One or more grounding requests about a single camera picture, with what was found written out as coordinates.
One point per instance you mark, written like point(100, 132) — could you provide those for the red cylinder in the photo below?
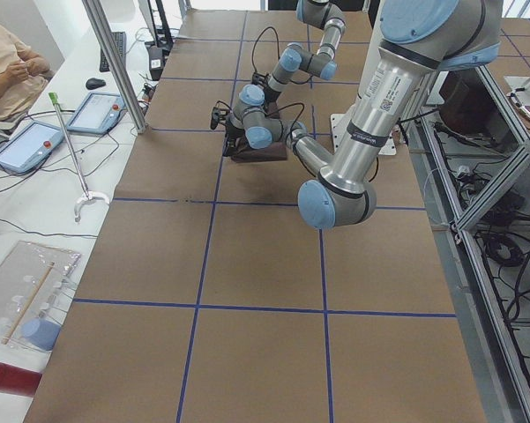
point(18, 381)

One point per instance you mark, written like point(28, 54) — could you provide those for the dark brown t-shirt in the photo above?
point(264, 153)

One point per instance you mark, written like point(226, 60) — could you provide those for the black computer mouse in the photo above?
point(95, 83)

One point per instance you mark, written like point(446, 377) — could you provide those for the wooden stick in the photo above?
point(8, 335)

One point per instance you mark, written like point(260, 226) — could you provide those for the aluminium frame post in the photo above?
point(102, 31)

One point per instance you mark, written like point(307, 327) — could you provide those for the seated person in beige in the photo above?
point(23, 75)

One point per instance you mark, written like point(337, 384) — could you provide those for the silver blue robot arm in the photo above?
point(417, 38)
point(329, 19)

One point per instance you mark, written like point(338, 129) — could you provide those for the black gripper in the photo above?
point(271, 96)
point(234, 130)

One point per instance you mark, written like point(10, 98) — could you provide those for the far teach pendant tablet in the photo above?
point(97, 114)

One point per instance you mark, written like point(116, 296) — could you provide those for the clear plastic bag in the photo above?
point(20, 271)

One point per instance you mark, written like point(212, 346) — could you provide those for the near teach pendant tablet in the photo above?
point(30, 147)

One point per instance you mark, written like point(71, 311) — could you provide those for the blue plastic cup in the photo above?
point(41, 333)

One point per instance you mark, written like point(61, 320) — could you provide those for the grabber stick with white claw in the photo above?
point(88, 196)

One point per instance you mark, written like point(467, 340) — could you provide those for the teach pendant tablet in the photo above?
point(97, 114)
point(30, 147)

